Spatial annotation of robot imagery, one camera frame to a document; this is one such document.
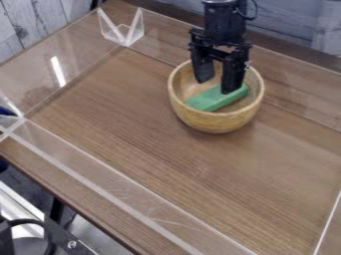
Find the black metal bracket with bolt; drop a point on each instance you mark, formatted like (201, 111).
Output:
(62, 242)

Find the clear acrylic tray enclosure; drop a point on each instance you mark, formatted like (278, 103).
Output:
(169, 190)

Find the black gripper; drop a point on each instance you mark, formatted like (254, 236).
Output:
(219, 45)

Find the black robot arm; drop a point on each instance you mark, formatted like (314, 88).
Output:
(226, 14)

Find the black table leg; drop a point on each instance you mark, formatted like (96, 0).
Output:
(56, 210)

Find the light wooden bowl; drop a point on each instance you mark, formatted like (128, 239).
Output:
(228, 118)

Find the green rectangular block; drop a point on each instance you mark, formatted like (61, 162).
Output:
(211, 100)

